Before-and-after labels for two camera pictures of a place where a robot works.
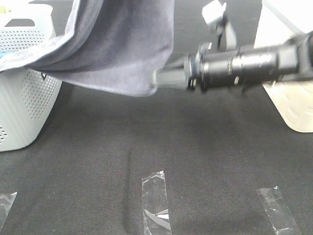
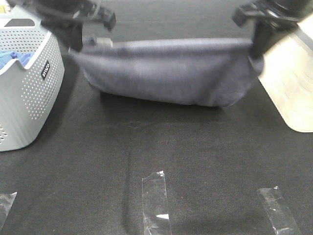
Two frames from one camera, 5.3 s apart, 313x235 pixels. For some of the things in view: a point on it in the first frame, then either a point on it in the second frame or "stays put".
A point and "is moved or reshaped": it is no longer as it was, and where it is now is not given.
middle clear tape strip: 155,214 stays put
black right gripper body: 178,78 to 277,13
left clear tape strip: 6,200 stays put
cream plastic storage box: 292,97 stays put
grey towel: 113,46 is moved or reshaped
